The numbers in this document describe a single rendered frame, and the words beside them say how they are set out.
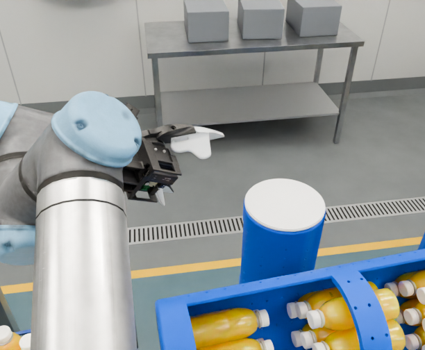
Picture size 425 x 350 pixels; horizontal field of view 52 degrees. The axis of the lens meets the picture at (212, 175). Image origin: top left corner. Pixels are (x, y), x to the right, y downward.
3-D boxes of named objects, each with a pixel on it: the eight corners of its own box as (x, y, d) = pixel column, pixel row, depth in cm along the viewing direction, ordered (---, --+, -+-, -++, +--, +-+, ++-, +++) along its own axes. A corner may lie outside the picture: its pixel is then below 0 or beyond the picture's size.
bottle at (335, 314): (379, 286, 105) (307, 301, 101) (396, 288, 98) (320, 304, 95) (386, 316, 104) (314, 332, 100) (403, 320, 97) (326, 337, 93)
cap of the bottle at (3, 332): (-4, 347, 100) (-6, 343, 99) (-7, 335, 103) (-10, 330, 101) (14, 339, 102) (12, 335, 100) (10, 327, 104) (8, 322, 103)
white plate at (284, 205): (330, 187, 156) (330, 189, 157) (256, 171, 164) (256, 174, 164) (319, 238, 135) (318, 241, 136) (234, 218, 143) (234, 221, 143)
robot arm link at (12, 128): (-41, 179, 49) (-40, 119, 53) (53, 189, 57) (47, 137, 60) (-18, 142, 45) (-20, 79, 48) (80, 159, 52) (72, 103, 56)
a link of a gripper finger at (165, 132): (196, 146, 69) (143, 160, 66) (192, 138, 69) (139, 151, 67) (196, 126, 65) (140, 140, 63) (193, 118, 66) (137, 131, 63)
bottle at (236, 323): (183, 348, 102) (259, 332, 105) (186, 353, 95) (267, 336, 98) (179, 317, 103) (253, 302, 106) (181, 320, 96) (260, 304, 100)
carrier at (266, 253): (301, 330, 209) (245, 313, 217) (331, 189, 157) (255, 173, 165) (289, 385, 187) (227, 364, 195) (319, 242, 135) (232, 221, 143)
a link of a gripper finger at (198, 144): (234, 157, 67) (178, 173, 65) (220, 130, 71) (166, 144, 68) (236, 145, 65) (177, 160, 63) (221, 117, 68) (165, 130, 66)
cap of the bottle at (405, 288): (416, 294, 107) (410, 296, 107) (407, 296, 111) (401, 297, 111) (410, 278, 109) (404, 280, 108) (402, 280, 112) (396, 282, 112)
